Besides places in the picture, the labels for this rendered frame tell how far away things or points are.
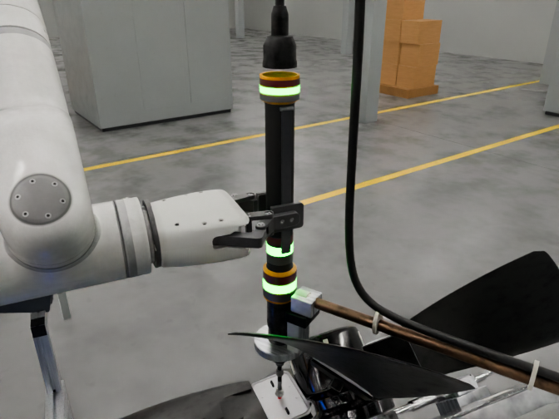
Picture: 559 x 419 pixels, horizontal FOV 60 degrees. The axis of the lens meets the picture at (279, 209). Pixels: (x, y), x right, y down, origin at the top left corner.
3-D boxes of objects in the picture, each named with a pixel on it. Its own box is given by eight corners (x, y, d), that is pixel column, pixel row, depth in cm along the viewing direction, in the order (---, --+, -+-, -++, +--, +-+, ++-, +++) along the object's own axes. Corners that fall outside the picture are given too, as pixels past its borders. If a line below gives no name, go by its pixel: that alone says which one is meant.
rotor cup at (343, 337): (413, 396, 72) (380, 313, 77) (343, 424, 63) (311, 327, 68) (352, 414, 82) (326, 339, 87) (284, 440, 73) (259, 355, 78)
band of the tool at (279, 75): (306, 100, 54) (307, 73, 52) (286, 107, 50) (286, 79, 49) (273, 96, 56) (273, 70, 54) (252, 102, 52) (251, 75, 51)
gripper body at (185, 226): (137, 244, 58) (227, 227, 62) (153, 289, 50) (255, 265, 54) (129, 187, 55) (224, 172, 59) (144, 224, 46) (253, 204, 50)
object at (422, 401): (381, 426, 76) (502, 374, 97) (390, 424, 75) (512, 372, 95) (376, 411, 77) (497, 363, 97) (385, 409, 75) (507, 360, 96)
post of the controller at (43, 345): (61, 390, 115) (44, 323, 107) (47, 394, 114) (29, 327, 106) (61, 382, 118) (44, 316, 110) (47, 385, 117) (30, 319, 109)
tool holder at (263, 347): (327, 344, 67) (329, 284, 63) (302, 376, 62) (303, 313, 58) (272, 322, 71) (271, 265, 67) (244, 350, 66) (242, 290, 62)
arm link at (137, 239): (121, 253, 57) (146, 248, 58) (131, 293, 50) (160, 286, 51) (110, 188, 54) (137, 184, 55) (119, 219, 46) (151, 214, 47)
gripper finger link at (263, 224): (248, 235, 56) (300, 224, 58) (258, 248, 53) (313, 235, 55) (247, 209, 54) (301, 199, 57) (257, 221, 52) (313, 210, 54)
